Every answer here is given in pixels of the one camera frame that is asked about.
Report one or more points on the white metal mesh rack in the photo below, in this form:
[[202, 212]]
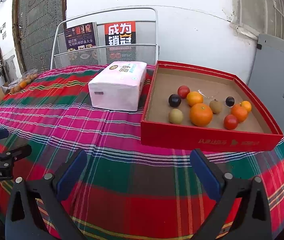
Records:
[[147, 35]]

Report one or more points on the red cardboard box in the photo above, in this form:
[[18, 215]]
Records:
[[207, 140]]

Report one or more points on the large orange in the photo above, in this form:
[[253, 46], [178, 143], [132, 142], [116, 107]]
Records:
[[201, 114]]

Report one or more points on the brown kiwi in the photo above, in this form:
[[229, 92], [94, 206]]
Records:
[[216, 106]]

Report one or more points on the small green yellow fruit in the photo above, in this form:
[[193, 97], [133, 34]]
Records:
[[175, 116]]

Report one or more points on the red and black book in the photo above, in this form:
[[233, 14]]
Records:
[[119, 37]]

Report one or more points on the plaid tablecloth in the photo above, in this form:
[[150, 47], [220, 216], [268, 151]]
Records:
[[94, 142]]

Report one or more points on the red tomato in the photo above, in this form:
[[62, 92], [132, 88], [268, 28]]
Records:
[[231, 121], [183, 91]]

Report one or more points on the dark purple plum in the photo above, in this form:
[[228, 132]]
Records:
[[230, 101], [174, 100]]

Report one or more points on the studded grey door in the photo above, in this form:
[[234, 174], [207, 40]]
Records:
[[39, 25]]

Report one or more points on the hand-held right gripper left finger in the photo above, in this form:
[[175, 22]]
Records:
[[73, 172]]

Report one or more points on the dark cookbook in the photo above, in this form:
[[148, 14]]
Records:
[[80, 40]]

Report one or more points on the barred window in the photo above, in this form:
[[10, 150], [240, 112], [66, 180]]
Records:
[[262, 5]]

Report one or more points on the pink tissue pack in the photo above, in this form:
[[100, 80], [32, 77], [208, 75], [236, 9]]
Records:
[[114, 90]]

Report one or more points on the small orange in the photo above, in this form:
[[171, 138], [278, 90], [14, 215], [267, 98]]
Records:
[[194, 98], [239, 112], [247, 105]]

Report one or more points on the plastic tray of small fruits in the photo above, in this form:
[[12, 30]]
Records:
[[23, 82]]

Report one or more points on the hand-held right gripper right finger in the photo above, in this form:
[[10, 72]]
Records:
[[203, 170]]

